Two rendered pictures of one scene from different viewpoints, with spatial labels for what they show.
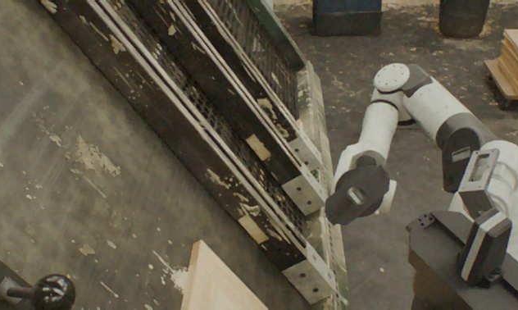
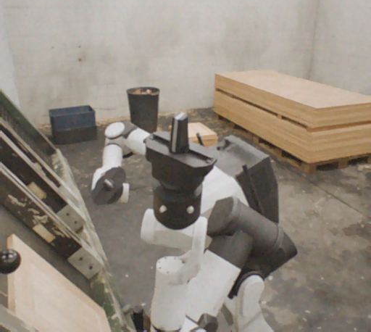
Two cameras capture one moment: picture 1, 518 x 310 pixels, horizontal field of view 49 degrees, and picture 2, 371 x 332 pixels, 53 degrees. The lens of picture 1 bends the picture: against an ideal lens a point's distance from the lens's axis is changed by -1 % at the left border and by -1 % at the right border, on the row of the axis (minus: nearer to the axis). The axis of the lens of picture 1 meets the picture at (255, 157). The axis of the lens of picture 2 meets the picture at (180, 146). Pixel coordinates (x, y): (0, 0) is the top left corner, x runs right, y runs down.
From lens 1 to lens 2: 0.24 m
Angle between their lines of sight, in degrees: 27
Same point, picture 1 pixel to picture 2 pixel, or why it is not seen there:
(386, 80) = (111, 132)
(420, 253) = (151, 147)
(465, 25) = (146, 127)
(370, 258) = (118, 270)
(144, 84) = not seen: outside the picture
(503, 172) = not seen: hidden behind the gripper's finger
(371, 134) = (109, 161)
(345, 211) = (103, 196)
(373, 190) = (117, 180)
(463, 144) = not seen: hidden behind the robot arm
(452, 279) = (168, 153)
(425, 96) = (135, 135)
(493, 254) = (182, 133)
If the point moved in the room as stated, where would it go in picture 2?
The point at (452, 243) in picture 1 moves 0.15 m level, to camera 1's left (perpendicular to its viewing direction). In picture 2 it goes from (165, 143) to (74, 159)
